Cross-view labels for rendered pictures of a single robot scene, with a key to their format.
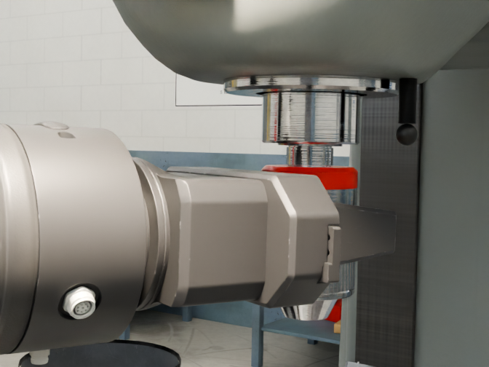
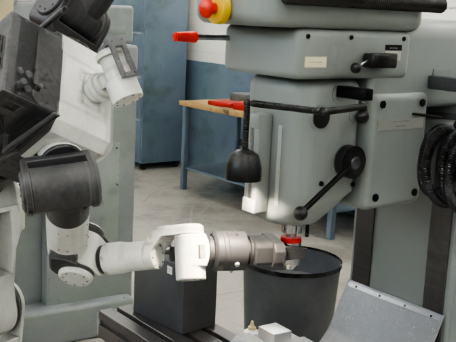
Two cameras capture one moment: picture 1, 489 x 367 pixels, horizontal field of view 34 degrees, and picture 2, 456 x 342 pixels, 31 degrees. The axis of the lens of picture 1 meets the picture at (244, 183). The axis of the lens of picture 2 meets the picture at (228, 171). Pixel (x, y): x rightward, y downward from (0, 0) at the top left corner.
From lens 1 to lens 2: 1.52 m
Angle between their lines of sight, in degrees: 20
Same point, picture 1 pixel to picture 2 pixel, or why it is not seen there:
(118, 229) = (243, 252)
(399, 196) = (368, 222)
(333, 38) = (283, 222)
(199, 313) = not seen: hidden behind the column
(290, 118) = (284, 228)
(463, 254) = (385, 247)
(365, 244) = (298, 255)
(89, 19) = not seen: outside the picture
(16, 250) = (226, 256)
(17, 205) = (227, 248)
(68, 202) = (235, 248)
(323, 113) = (290, 228)
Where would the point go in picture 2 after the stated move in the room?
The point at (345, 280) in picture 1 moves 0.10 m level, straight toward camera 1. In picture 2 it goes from (295, 262) to (277, 274)
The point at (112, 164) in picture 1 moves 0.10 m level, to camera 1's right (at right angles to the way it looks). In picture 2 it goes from (243, 241) to (289, 247)
